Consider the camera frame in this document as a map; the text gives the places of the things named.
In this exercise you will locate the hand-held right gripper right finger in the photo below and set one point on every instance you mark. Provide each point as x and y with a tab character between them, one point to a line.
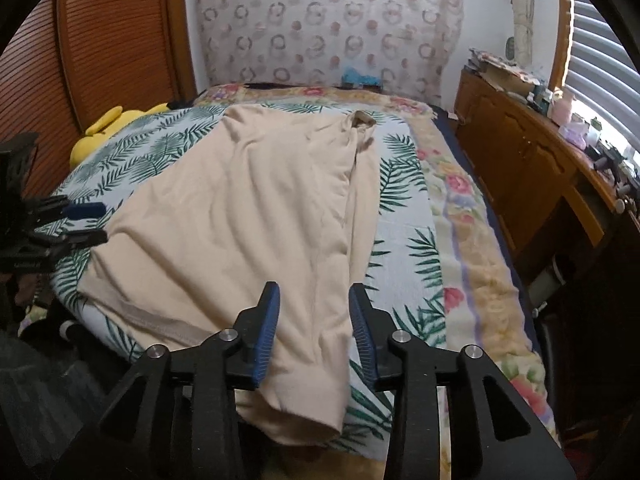
362	340

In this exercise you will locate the wooden wardrobe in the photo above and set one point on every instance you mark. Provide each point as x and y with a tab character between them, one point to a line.
100	50

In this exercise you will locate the blue cloth item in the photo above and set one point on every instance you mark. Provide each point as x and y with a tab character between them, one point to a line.
360	77

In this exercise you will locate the yellow plush toy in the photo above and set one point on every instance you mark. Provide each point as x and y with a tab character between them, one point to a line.
90	147

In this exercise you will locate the wooden dresser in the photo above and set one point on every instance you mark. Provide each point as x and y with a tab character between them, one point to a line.
520	150

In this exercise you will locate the lace curtain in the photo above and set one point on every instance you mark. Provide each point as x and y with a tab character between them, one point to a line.
525	5

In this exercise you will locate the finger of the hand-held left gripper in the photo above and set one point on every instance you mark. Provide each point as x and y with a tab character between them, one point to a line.
85	240
85	211

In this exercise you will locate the pink bottle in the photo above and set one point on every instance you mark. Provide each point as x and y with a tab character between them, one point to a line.
564	107

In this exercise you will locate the beige shirt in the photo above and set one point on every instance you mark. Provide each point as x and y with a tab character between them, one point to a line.
225	210

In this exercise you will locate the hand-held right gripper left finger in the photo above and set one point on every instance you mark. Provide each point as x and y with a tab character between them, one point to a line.
265	340

